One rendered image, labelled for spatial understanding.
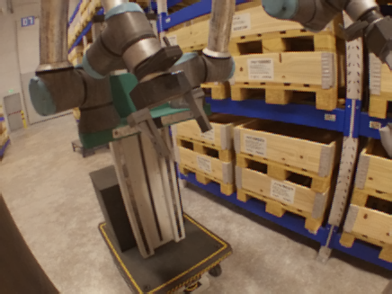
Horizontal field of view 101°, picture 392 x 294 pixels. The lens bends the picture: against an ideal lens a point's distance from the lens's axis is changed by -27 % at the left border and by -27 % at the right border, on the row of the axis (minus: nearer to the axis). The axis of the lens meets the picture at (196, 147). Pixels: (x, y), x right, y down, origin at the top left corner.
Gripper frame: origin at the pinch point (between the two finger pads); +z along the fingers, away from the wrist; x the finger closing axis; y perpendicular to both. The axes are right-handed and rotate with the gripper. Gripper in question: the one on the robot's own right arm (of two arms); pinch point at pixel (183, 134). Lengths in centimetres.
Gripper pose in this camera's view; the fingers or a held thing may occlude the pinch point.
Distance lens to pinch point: 48.3
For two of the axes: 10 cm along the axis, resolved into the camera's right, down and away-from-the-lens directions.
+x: -6.6, 4.1, -6.3
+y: -6.0, 2.1, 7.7
